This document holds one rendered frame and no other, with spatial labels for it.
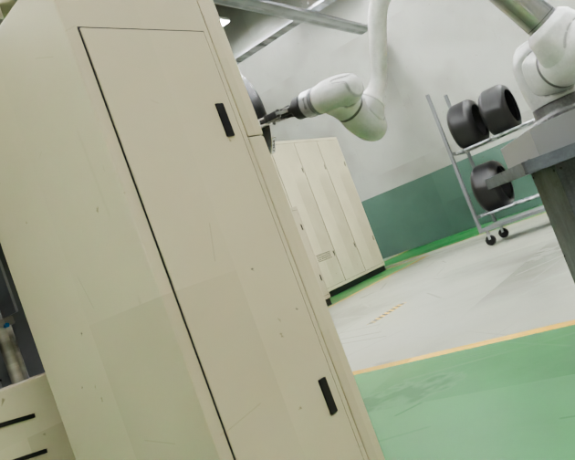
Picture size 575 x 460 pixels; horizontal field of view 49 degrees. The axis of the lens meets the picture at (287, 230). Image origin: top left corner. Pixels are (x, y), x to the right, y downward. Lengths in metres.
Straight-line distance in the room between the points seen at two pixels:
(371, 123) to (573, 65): 0.61
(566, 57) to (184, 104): 1.19
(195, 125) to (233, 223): 0.21
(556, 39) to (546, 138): 0.29
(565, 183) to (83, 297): 1.47
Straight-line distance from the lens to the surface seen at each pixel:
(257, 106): 2.28
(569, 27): 2.06
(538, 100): 2.24
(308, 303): 1.35
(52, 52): 1.29
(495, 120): 7.57
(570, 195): 2.14
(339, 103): 1.96
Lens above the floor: 0.61
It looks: 3 degrees up
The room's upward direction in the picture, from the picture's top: 21 degrees counter-clockwise
